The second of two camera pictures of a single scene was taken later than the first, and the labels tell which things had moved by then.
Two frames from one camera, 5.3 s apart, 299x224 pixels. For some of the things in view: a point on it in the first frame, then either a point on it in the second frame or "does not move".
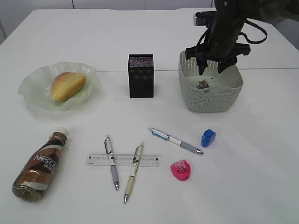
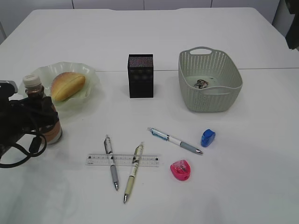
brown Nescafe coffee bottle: [35, 176] -> [32, 84]
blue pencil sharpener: [208, 137] does not move
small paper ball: [202, 84] does not move
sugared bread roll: [65, 84] does not move
